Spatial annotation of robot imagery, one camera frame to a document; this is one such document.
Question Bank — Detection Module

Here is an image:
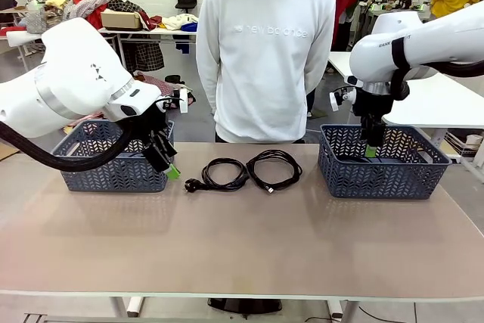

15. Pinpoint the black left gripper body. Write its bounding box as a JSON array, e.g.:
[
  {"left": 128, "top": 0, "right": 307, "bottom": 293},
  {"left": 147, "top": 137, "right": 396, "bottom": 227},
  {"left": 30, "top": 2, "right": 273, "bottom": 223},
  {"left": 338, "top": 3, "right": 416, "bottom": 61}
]
[{"left": 141, "top": 101, "right": 170, "bottom": 142}]

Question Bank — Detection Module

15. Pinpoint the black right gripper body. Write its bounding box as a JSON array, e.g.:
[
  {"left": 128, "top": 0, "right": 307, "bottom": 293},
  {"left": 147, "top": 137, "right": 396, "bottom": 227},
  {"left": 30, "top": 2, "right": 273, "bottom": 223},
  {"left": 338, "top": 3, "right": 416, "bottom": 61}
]
[{"left": 353, "top": 90, "right": 396, "bottom": 127}]

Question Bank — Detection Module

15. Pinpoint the black power cable round plug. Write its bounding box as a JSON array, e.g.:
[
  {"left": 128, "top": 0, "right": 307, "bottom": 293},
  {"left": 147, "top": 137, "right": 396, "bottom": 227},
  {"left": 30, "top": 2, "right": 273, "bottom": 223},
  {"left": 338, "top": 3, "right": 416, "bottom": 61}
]
[{"left": 184, "top": 159, "right": 249, "bottom": 193}]

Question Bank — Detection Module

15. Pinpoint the black USB cable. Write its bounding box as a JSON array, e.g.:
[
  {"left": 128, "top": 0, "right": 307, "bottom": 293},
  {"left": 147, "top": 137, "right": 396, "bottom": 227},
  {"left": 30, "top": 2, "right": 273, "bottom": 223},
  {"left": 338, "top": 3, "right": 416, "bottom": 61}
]
[{"left": 245, "top": 150, "right": 303, "bottom": 197}]

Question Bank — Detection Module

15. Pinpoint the plaid clothes heap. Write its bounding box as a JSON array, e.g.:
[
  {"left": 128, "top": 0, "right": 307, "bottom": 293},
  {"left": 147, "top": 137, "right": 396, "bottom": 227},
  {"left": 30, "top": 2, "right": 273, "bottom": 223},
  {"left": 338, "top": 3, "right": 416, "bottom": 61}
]
[{"left": 134, "top": 71, "right": 197, "bottom": 112}]

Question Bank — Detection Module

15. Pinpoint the grey plastic lattice basket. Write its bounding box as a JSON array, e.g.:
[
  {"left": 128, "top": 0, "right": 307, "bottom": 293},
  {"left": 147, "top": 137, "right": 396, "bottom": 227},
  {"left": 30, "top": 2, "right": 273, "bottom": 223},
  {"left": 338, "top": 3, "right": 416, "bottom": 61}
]
[
  {"left": 317, "top": 123, "right": 453, "bottom": 200},
  {"left": 51, "top": 120, "right": 177, "bottom": 194}
]

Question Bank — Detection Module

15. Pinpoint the white side table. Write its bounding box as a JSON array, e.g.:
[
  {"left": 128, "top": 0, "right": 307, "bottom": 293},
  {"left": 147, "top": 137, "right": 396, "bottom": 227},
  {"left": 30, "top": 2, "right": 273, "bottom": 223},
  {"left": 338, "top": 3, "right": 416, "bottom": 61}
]
[{"left": 327, "top": 50, "right": 484, "bottom": 130}]

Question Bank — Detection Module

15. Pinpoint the black white chequered cloth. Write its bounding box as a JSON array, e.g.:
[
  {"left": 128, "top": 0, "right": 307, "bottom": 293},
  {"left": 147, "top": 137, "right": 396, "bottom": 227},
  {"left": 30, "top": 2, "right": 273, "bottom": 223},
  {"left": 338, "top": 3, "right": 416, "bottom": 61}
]
[{"left": 123, "top": 42, "right": 166, "bottom": 73}]

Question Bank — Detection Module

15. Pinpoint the white background table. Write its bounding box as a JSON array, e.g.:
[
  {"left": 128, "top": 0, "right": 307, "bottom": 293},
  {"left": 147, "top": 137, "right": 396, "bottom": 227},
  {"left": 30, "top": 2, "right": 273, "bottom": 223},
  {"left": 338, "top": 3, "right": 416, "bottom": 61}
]
[{"left": 5, "top": 26, "right": 198, "bottom": 70}]

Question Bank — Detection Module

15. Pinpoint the white cloth pile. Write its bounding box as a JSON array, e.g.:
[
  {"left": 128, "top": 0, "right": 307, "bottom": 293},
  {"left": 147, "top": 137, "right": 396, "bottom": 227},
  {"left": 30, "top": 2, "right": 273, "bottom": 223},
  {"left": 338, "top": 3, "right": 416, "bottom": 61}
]
[{"left": 162, "top": 14, "right": 200, "bottom": 32}]

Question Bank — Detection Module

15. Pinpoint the brown cardboard box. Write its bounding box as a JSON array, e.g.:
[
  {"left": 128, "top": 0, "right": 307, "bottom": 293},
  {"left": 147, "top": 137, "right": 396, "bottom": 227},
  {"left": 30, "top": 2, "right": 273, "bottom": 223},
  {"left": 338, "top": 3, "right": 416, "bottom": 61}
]
[{"left": 100, "top": 8, "right": 143, "bottom": 32}]

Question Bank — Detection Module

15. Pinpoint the person in white sweatshirt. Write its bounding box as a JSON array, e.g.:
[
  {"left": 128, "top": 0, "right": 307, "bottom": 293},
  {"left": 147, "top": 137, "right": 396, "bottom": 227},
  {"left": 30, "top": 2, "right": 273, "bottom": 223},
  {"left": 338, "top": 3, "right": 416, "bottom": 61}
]
[{"left": 195, "top": 0, "right": 337, "bottom": 144}]

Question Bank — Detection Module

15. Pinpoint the red patterned garment pile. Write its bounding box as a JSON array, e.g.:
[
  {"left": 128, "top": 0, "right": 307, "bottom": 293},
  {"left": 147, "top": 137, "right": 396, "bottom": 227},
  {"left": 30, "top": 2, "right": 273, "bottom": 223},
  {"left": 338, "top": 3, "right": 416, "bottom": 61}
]
[{"left": 71, "top": 0, "right": 114, "bottom": 31}]

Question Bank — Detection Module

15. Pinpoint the grey patterned handbag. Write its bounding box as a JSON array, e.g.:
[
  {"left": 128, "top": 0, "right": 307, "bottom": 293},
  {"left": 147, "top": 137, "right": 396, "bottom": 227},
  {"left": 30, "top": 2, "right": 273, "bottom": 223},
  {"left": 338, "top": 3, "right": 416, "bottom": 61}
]
[{"left": 25, "top": 8, "right": 48, "bottom": 35}]

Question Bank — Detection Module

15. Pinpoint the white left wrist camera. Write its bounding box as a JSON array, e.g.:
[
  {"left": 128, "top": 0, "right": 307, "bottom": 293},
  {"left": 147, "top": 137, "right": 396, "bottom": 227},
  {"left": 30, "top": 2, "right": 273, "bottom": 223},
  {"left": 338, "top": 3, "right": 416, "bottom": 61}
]
[{"left": 162, "top": 88, "right": 189, "bottom": 114}]

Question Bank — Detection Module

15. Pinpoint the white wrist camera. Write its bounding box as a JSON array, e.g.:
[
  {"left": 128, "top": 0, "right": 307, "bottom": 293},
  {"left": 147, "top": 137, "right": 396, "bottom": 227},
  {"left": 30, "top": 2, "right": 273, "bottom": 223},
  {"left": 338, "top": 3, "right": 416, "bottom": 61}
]
[
  {"left": 162, "top": 88, "right": 189, "bottom": 114},
  {"left": 328, "top": 86, "right": 358, "bottom": 112}
]

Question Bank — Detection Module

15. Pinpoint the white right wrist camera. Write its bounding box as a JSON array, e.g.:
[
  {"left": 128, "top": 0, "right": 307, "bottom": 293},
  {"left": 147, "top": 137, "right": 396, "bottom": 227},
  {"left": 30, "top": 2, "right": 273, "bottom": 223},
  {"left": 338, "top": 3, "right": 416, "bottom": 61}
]
[{"left": 328, "top": 86, "right": 358, "bottom": 112}]

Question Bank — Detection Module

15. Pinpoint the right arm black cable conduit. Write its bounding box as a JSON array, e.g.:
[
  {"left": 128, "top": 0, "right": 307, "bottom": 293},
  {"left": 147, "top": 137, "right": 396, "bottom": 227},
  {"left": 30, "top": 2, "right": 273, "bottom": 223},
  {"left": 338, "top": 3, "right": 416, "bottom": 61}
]
[{"left": 389, "top": 39, "right": 484, "bottom": 101}]

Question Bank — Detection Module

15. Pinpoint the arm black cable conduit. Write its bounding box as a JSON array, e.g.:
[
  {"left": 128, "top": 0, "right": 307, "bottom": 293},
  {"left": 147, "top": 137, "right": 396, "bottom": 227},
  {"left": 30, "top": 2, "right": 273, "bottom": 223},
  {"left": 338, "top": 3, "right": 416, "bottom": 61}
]
[
  {"left": 389, "top": 39, "right": 484, "bottom": 101},
  {"left": 0, "top": 120, "right": 134, "bottom": 172}
]

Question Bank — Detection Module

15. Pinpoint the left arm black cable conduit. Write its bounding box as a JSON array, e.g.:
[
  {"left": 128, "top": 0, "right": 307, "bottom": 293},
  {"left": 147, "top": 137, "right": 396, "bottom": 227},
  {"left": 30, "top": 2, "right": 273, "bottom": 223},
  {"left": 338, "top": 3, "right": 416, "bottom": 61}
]
[{"left": 0, "top": 120, "right": 134, "bottom": 172}]

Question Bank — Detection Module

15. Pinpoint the white table frame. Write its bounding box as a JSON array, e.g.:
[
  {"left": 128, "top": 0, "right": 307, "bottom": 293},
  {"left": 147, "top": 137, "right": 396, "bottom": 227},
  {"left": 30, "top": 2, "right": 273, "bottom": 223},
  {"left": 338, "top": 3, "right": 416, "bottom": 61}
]
[{"left": 22, "top": 295, "right": 360, "bottom": 323}]

